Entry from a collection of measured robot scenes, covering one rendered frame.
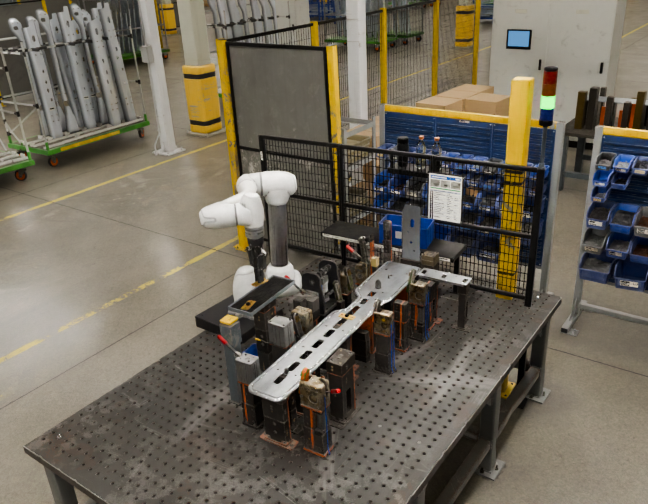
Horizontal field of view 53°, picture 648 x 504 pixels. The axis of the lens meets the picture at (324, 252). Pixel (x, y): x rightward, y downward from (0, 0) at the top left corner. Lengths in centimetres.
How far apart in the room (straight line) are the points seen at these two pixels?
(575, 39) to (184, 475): 782
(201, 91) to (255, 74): 499
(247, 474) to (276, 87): 358
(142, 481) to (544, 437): 234
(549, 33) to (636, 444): 641
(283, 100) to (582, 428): 338
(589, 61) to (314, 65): 493
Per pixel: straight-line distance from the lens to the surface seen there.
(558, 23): 948
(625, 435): 432
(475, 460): 361
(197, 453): 301
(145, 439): 316
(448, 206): 391
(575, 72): 949
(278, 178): 349
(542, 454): 405
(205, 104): 1076
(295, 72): 545
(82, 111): 1089
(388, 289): 348
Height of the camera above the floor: 267
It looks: 25 degrees down
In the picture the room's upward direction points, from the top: 3 degrees counter-clockwise
